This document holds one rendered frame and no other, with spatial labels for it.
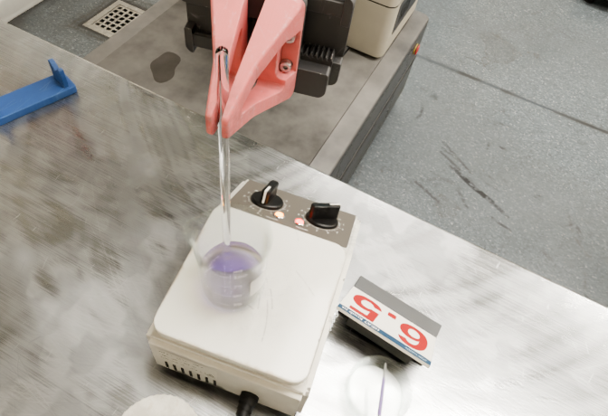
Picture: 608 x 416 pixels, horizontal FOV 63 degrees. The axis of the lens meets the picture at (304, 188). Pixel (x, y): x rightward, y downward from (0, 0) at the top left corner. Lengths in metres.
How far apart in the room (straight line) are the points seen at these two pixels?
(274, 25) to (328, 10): 0.04
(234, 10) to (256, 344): 0.23
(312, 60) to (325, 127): 0.85
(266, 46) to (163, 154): 0.34
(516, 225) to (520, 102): 0.58
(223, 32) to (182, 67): 1.02
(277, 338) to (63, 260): 0.24
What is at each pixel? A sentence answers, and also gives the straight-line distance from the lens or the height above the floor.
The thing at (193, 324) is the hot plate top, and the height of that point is 0.84.
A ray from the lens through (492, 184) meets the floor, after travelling 1.70.
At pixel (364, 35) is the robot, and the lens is 1.33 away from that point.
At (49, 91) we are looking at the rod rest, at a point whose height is 0.76.
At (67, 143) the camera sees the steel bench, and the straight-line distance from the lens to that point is 0.61.
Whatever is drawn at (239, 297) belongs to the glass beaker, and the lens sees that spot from 0.35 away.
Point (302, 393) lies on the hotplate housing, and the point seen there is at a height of 0.82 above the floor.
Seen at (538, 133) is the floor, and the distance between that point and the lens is 1.95.
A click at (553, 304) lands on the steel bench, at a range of 0.57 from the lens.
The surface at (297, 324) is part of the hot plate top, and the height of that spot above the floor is 0.84.
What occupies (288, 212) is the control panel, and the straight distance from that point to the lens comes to 0.47.
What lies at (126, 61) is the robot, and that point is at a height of 0.36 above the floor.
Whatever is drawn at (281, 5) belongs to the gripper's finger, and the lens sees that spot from 0.27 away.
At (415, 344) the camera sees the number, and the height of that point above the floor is 0.78.
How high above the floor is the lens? 1.19
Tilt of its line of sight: 53 degrees down
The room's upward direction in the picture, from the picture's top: 11 degrees clockwise
